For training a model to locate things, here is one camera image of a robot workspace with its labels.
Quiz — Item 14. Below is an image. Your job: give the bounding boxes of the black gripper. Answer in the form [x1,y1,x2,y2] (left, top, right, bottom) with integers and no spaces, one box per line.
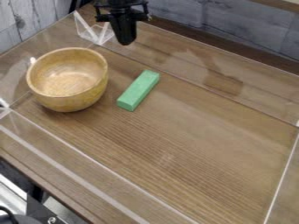
[94,0,153,46]

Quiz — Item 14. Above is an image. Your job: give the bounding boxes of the green rectangular block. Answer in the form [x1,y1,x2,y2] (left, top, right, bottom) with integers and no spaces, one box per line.
[117,70,161,112]

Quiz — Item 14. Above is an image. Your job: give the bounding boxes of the wooden bowl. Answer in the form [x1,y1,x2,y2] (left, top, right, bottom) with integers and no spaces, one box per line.
[26,47,109,112]

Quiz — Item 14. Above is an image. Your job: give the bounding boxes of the clear acrylic tray walls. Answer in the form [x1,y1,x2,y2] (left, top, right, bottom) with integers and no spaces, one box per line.
[0,17,299,224]

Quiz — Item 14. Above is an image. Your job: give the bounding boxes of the black metal bracket with screw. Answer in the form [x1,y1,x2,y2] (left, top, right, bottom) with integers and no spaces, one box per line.
[26,195,83,224]

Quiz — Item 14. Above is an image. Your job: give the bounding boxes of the black cable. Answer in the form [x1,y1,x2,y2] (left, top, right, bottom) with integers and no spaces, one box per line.
[0,206,19,224]

